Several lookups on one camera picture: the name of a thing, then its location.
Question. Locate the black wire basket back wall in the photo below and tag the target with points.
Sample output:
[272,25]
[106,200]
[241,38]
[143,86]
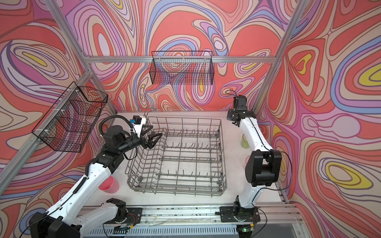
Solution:
[182,67]

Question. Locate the black wire basket wall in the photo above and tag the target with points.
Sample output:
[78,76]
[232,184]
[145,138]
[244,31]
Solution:
[71,119]
[182,67]

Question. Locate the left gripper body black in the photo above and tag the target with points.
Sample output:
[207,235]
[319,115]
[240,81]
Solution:
[134,143]

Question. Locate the pink plastic cup left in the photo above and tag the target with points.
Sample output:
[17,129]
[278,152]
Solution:
[110,185]

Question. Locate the grey wire dish rack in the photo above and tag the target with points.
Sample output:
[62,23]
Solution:
[188,158]

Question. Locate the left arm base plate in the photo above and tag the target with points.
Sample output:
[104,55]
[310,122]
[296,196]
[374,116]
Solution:
[132,216]

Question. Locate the clear pink glass cup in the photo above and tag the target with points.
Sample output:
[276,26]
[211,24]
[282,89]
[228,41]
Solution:
[246,161]

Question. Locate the aluminium frame rails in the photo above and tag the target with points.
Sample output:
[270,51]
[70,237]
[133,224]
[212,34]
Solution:
[42,56]

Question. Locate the black wire basket left wall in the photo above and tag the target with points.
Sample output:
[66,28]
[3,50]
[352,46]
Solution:
[71,119]

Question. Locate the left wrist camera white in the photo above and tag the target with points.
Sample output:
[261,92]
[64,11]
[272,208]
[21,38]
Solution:
[138,122]

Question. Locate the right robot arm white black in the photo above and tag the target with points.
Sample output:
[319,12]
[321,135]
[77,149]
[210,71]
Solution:
[263,166]

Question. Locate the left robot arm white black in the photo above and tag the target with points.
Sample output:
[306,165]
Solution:
[62,220]

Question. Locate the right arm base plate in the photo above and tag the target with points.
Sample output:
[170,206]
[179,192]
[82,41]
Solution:
[230,214]

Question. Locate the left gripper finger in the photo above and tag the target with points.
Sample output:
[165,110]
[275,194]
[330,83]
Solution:
[153,139]
[146,130]

